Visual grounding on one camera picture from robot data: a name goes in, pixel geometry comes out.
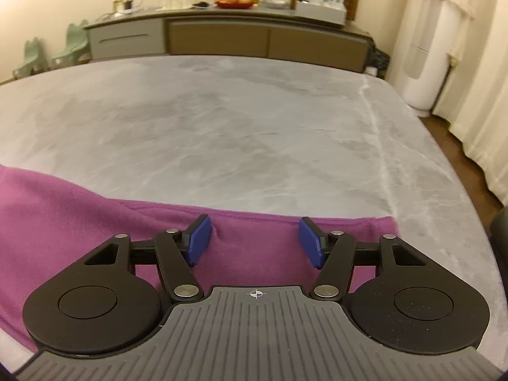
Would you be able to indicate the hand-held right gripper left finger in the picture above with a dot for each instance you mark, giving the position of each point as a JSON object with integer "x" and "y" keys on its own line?
{"x": 198, "y": 240}

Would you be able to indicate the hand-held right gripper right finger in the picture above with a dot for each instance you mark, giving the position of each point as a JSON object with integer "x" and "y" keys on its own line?
{"x": 311, "y": 242}

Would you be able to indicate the purple hooded sweatshirt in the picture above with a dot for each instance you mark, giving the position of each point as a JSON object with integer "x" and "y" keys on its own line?
{"x": 59, "y": 226}

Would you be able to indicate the black bag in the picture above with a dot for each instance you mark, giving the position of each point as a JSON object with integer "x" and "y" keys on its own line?
{"x": 377, "y": 61}

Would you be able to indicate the grey and brown TV cabinet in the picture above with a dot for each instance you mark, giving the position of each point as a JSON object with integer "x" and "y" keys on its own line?
{"x": 218, "y": 35}

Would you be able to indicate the white standing air conditioner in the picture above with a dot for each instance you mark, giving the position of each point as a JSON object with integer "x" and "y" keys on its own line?
{"x": 424, "y": 47}

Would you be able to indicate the grey storage box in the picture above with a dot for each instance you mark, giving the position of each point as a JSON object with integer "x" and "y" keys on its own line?
{"x": 317, "y": 14}

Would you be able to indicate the green plastic child chair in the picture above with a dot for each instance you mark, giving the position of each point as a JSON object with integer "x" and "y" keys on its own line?
{"x": 73, "y": 43}
{"x": 31, "y": 57}

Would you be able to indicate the cream curtain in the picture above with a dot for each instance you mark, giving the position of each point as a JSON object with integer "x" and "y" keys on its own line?
{"x": 488, "y": 87}

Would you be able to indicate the white power strip with chargers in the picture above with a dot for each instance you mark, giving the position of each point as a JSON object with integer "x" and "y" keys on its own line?
{"x": 137, "y": 7}

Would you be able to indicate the grey shallow dish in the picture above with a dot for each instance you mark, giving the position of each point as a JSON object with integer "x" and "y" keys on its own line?
{"x": 274, "y": 4}

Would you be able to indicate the red plate of fruit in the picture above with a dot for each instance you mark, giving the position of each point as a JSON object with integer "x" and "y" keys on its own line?
{"x": 234, "y": 0}

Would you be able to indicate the small yellow box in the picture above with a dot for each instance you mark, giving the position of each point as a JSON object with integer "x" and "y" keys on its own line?
{"x": 121, "y": 4}

